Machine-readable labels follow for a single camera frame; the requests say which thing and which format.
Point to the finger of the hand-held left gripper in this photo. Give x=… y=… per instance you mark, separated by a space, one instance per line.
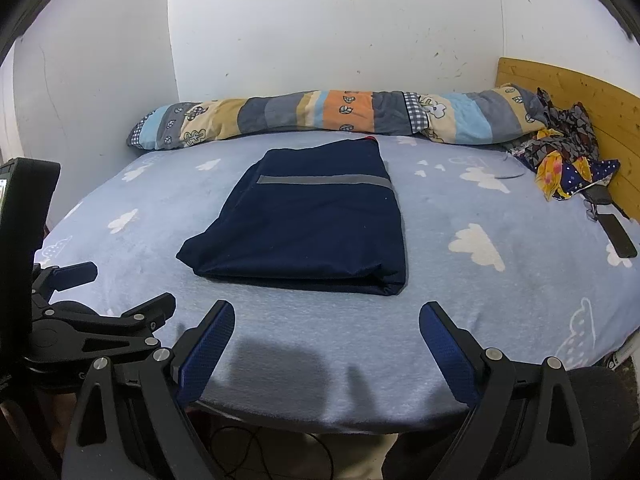
x=150 y=310
x=70 y=275

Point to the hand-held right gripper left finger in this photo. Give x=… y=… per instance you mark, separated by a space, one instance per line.
x=210 y=345

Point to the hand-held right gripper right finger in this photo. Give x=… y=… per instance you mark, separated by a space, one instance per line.
x=445 y=345

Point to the navy work jacket red collar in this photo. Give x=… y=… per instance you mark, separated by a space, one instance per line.
x=310 y=220

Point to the light blue cloud bed sheet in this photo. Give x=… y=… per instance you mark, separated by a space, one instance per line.
x=490 y=320

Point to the dark round object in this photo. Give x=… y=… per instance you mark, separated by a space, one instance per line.
x=600 y=410

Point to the eyeglasses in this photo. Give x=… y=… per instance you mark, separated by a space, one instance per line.
x=592 y=210

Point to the black phone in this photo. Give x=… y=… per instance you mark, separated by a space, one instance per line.
x=620 y=236

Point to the black wallet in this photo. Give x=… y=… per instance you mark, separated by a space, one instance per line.
x=597 y=195

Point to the colourful patterned cloth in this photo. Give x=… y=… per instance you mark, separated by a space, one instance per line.
x=565 y=150

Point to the rolled patchwork quilt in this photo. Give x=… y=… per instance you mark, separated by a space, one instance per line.
x=310 y=110

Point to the wooden headboard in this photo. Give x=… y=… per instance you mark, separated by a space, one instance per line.
x=610 y=105

